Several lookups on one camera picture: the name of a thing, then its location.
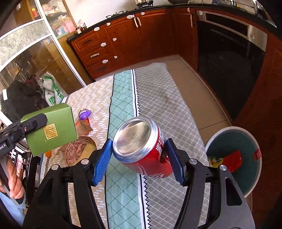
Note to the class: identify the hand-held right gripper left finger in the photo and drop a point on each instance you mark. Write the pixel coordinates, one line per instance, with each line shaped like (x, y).
(102, 163)

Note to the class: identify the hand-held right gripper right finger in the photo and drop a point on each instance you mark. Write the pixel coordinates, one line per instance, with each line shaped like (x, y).
(176, 163)

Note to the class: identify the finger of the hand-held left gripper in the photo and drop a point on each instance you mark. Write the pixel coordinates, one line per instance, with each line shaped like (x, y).
(33, 123)

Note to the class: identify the green cardboard box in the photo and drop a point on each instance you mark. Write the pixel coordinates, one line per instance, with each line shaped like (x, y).
(59, 123)

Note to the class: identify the orange peel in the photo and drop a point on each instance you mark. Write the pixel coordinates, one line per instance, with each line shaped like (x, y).
(47, 153)

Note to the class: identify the red soda can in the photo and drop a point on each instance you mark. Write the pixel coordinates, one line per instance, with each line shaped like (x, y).
(132, 138)

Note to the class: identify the red plastic bag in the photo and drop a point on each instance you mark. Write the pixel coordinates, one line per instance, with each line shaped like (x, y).
(233, 159)

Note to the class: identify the grey plastic bin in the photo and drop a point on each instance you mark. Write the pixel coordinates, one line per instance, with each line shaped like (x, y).
(233, 143)

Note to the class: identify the person's left hand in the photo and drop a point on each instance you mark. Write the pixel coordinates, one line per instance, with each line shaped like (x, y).
(16, 187)

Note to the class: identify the black bag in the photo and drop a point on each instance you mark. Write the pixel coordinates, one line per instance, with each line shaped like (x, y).
(19, 99)

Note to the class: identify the melon rind half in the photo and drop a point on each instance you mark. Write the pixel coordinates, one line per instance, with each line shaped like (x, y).
(76, 150)

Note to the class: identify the brown dried leaf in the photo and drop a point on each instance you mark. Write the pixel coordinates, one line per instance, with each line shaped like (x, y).
(84, 128)
(60, 150)

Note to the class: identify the white green rice bag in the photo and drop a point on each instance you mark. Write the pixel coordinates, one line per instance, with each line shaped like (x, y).
(51, 88)

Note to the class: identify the purple foil capsule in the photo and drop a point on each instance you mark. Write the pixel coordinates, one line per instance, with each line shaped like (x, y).
(84, 114)

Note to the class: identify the patterned tablecloth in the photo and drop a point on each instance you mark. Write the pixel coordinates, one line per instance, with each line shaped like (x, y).
(154, 99)

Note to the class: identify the glass sliding door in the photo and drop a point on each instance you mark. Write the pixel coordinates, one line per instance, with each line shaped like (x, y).
(28, 33)

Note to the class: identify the wooden drawer cabinet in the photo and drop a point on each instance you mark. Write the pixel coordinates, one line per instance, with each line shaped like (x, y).
(88, 43)

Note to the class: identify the built-in black oven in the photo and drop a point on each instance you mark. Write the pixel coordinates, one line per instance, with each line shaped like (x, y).
(231, 66)

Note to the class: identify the black countertop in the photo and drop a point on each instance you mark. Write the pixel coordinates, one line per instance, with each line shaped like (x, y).
(92, 27)

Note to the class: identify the wide wooden cabinet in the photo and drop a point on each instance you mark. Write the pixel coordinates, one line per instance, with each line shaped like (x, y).
(271, 99)

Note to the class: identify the narrow wooden cabinet door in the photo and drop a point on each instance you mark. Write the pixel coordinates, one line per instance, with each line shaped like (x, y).
(182, 44)

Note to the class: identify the double-door wooden cabinet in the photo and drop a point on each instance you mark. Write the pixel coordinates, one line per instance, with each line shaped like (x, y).
(154, 37)

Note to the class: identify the metal pot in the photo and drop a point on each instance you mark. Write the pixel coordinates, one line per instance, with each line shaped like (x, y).
(144, 2)

